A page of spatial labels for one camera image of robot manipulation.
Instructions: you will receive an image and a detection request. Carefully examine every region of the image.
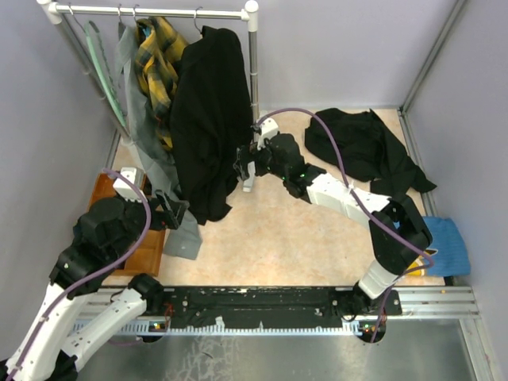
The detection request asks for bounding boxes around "grey shirt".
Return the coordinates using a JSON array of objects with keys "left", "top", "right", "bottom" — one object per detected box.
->
[{"left": 114, "top": 26, "right": 202, "bottom": 260}]

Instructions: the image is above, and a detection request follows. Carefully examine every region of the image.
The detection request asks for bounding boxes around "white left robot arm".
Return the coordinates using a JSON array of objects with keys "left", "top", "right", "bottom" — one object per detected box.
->
[{"left": 1, "top": 190, "right": 187, "bottom": 380}]

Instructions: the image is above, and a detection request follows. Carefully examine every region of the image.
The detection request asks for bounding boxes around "yellow plaid shirt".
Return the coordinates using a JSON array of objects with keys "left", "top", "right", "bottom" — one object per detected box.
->
[{"left": 134, "top": 16, "right": 187, "bottom": 151}]

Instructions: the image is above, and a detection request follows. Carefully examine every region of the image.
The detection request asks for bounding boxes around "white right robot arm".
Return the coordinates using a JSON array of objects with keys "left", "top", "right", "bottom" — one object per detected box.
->
[{"left": 233, "top": 133, "right": 433, "bottom": 315}]

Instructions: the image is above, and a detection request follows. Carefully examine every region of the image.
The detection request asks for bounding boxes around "white clothes rack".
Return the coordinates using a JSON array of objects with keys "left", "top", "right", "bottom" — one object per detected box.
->
[{"left": 36, "top": 0, "right": 268, "bottom": 174}]

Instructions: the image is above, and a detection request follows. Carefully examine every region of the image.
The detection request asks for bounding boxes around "yellow hanger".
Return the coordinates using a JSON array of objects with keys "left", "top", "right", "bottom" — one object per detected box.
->
[{"left": 193, "top": 6, "right": 203, "bottom": 39}]

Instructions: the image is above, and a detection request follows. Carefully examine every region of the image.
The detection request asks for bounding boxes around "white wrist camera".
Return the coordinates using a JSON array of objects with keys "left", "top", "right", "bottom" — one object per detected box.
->
[
  {"left": 113, "top": 167, "right": 145, "bottom": 202},
  {"left": 254, "top": 117, "right": 279, "bottom": 151}
]

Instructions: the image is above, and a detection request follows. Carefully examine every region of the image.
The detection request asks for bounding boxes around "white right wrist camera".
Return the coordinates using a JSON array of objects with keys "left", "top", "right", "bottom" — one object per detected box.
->
[{"left": 254, "top": 117, "right": 279, "bottom": 151}]

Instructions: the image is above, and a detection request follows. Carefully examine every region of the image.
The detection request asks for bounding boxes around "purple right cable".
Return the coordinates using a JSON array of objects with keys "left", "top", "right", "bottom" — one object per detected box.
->
[{"left": 253, "top": 107, "right": 436, "bottom": 342}]

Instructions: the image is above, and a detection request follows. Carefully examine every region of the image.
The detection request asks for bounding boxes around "orange wooden tray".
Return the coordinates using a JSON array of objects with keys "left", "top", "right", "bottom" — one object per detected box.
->
[{"left": 86, "top": 172, "right": 167, "bottom": 277}]

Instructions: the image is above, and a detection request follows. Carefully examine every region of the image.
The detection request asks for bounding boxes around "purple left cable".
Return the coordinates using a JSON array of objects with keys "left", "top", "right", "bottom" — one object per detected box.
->
[{"left": 3, "top": 168, "right": 152, "bottom": 378}]

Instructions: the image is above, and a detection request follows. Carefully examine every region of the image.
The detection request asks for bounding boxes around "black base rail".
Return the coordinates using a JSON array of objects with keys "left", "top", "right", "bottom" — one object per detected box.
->
[{"left": 141, "top": 286, "right": 402, "bottom": 329}]

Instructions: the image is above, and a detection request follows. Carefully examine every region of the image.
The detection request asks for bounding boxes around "blue pikachu cloth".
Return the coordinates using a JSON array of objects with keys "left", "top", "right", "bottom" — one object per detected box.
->
[{"left": 408, "top": 216, "right": 471, "bottom": 277}]

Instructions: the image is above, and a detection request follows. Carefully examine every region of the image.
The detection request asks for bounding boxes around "black shirt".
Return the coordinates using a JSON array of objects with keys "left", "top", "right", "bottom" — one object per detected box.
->
[
  {"left": 317, "top": 108, "right": 437, "bottom": 196},
  {"left": 169, "top": 26, "right": 253, "bottom": 225}
]

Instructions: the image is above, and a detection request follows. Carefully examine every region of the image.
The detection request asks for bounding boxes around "green hanger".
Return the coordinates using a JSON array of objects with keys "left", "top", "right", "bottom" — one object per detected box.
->
[{"left": 84, "top": 21, "right": 126, "bottom": 129}]

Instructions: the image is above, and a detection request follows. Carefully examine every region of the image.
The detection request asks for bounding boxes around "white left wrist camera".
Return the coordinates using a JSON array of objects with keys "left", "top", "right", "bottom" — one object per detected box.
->
[{"left": 113, "top": 167, "right": 145, "bottom": 202}]

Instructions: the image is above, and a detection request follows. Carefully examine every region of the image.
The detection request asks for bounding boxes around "purple cable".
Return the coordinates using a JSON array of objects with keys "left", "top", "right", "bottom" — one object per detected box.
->
[
  {"left": 253, "top": 107, "right": 436, "bottom": 342},
  {"left": 3, "top": 168, "right": 152, "bottom": 378}
]

